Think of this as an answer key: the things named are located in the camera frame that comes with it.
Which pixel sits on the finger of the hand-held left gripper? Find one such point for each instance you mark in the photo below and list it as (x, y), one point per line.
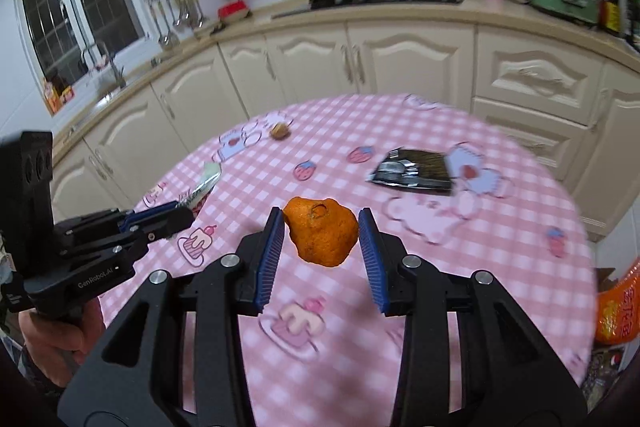
(170, 222)
(150, 212)

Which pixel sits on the person's left forearm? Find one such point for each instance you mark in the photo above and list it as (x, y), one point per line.
(20, 372)

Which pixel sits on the person's left hand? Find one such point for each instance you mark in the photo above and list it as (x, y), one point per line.
(50, 342)

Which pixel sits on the cream kitchen base cabinets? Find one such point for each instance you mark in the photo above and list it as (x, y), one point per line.
(410, 57)

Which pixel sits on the green label bottle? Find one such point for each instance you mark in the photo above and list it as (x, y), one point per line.
(634, 12)

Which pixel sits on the red food container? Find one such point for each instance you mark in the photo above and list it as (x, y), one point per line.
(232, 12)

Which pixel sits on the steel sink faucet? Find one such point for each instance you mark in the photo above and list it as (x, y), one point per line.
(117, 72)

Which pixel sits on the dark soy sauce bottle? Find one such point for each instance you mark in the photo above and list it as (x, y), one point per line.
(610, 7)

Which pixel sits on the green and white wrapper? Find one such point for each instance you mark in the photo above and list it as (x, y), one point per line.
(205, 182)

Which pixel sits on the large orange printed bag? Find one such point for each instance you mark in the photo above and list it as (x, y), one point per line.
(620, 312)

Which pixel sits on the pink checked tablecloth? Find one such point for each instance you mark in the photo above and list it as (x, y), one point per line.
(450, 257)

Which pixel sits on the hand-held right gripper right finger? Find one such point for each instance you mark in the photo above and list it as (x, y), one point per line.
(372, 257)

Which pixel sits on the red and yellow carton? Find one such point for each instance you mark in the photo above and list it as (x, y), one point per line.
(57, 96)

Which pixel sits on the wall rack with ladles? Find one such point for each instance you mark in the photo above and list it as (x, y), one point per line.
(175, 12)

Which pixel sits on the black foil wrapper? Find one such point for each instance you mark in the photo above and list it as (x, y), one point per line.
(410, 172)

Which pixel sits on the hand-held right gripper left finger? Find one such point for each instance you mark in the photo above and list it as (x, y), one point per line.
(270, 257)

